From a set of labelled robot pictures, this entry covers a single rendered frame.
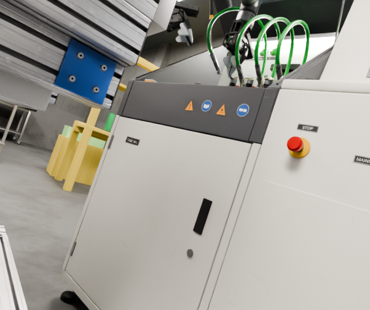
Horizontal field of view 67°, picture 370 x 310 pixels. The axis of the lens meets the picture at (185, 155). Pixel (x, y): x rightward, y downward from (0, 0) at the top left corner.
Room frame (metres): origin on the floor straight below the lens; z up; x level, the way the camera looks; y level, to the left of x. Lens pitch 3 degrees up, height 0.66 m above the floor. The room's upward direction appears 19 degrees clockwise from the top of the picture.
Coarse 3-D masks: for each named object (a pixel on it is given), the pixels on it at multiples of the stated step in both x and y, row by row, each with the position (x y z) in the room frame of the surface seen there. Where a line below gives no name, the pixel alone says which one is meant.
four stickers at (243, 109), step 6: (192, 102) 0.93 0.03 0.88; (204, 102) 0.89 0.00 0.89; (210, 102) 0.88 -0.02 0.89; (186, 108) 0.94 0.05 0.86; (192, 108) 0.92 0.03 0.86; (204, 108) 0.89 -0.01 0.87; (210, 108) 0.87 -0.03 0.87; (222, 108) 0.84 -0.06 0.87; (240, 108) 0.80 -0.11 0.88; (246, 108) 0.79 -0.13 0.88; (216, 114) 0.85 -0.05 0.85; (222, 114) 0.84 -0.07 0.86; (240, 114) 0.80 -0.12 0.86; (246, 114) 0.78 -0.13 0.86
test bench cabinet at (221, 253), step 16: (112, 128) 1.20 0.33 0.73; (176, 128) 0.98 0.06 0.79; (256, 144) 0.74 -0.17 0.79; (256, 160) 0.74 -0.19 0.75; (96, 176) 1.19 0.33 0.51; (240, 192) 0.75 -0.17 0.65; (240, 208) 0.74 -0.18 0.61; (80, 224) 1.19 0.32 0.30; (224, 240) 0.75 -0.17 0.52; (224, 256) 0.74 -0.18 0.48; (64, 272) 1.18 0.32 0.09; (80, 288) 1.09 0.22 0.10; (208, 288) 0.75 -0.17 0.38; (208, 304) 0.74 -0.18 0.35
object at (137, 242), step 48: (144, 144) 1.04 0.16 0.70; (192, 144) 0.89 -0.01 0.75; (240, 144) 0.78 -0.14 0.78; (96, 192) 1.16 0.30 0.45; (144, 192) 0.98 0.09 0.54; (192, 192) 0.85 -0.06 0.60; (96, 240) 1.09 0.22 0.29; (144, 240) 0.93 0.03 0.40; (192, 240) 0.81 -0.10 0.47; (96, 288) 1.03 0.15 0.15; (144, 288) 0.89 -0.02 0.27; (192, 288) 0.78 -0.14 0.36
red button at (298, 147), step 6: (294, 138) 0.64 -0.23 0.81; (300, 138) 0.64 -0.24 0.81; (288, 144) 0.65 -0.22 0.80; (294, 144) 0.64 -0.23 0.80; (300, 144) 0.63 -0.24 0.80; (306, 144) 0.66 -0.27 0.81; (288, 150) 0.68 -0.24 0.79; (294, 150) 0.64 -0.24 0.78; (300, 150) 0.64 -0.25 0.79; (306, 150) 0.65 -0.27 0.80; (294, 156) 0.67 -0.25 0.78; (300, 156) 0.66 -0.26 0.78
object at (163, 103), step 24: (144, 96) 1.10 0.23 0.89; (168, 96) 1.01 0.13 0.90; (192, 96) 0.93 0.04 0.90; (216, 96) 0.87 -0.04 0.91; (240, 96) 0.81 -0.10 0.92; (144, 120) 1.07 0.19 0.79; (168, 120) 0.98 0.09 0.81; (192, 120) 0.91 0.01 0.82; (216, 120) 0.85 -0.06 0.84; (240, 120) 0.79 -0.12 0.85
